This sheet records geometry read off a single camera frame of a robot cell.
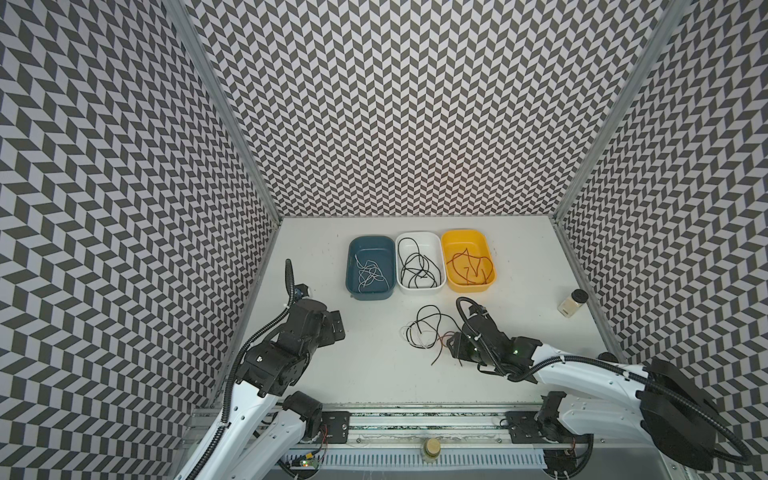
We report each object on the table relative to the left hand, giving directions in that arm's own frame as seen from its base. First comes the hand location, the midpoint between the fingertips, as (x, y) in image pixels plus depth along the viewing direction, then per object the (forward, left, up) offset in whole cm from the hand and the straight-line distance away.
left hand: (325, 320), depth 74 cm
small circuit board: (-28, +1, -12) cm, 31 cm away
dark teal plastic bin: (+35, -12, -16) cm, 40 cm away
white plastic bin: (+35, -30, -13) cm, 48 cm away
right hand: (-1, -33, -13) cm, 35 cm away
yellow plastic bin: (+36, -39, -12) cm, 54 cm away
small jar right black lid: (+9, -70, -12) cm, 71 cm away
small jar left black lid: (-7, -72, -8) cm, 72 cm away
